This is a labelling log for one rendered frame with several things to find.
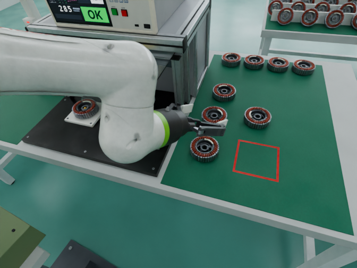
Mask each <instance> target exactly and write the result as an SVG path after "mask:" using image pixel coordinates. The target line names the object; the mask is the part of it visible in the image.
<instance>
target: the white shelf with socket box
mask: <svg viewBox="0 0 357 268"><path fill-rule="evenodd" d="M19 1H20V3H21V4H22V6H23V8H24V10H25V12H26V14H27V16H28V17H26V18H24V19H22V20H23V22H24V24H25V25H26V26H28V25H30V24H31V23H33V22H35V21H37V20H39V19H41V18H42V17H41V15H40V13H39V11H38V9H37V7H36V5H35V3H34V1H33V0H19Z"/></svg>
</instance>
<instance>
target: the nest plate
mask: <svg viewBox="0 0 357 268"><path fill-rule="evenodd" d="M98 107H99V110H98V112H97V113H96V114H95V115H94V116H92V117H90V118H89V117H88V119H78V118H76V117H75V115H74V114H73V112H71V113H70V114H69V115H68V116H67V117H66V118H65V119H64V120H65V122H70V123H75V124H80V125H85V126H88V127H93V126H94V125H95V124H96V123H97V121H98V120H99V119H100V115H101V105H98Z"/></svg>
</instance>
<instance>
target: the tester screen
mask: <svg viewBox="0 0 357 268"><path fill-rule="evenodd" d="M48 2H49V4H50V6H51V8H52V11H53V13H54V15H55V14H71V15H81V17H82V20H77V19H62V18H57V17H56V15H55V18H56V20H58V21H72V22H85V23H99V24H110V22H109V23H104V22H91V21H85V19H84V16H83V14H82V11H81V8H80V7H81V6H82V7H101V8H106V7H105V3H104V4H92V3H79V1H78V0H48ZM103 2H104V0H103ZM57 5H68V6H71V8H72V11H73V13H69V12H60V10H59V8H58V6H57ZM106 12H107V11H106ZM107 16H108V15H107ZM108 19H109V18H108Z"/></svg>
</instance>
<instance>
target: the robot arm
mask: <svg viewBox="0 0 357 268"><path fill-rule="evenodd" d="M157 78H158V66H157V62H156V60H155V58H154V56H153V54H152V53H151V51H150V50H149V49H148V48H146V47H145V46H144V45H142V44H140V43H137V42H135V41H131V40H102V39H85V38H75V37H65V36H57V35H49V34H44V33H37V32H29V31H23V30H16V29H10V28H4V27H0V95H54V96H78V97H83V96H92V97H99V98H100V99H101V115H100V127H99V144H100V147H101V149H102V151H103V152H104V153H105V155H106V156H107V157H109V158H110V159H111V160H113V161H115V162H118V163H123V164H129V163H134V162H137V161H139V160H141V159H142V158H144V157H145V156H146V155H148V154H149V153H150V152H152V151H154V150H156V149H160V148H162V147H164V146H167V145H170V144H172V143H175V142H177V141H178V140H179V138H180V137H182V136H184V135H185V134H186V133H187V132H191V131H194V132H196V133H197V134H196V136H197V137H202V136H224V133H225V130H226V128H225V127H226V125H227V122H228V119H226V120H222V121H219V122H217V123H216V124H215V123H209V122H202V121H200V120H199V119H194V118H192V117H188V116H186V115H185V113H190V112H192V109H193V104H187V105H181V103H177V106H175V104H174V103H171V104H170V106H167V107H166V108H162V109H158V110H154V100H155V91H156V84H157ZM195 122H197V123H196V125H195Z"/></svg>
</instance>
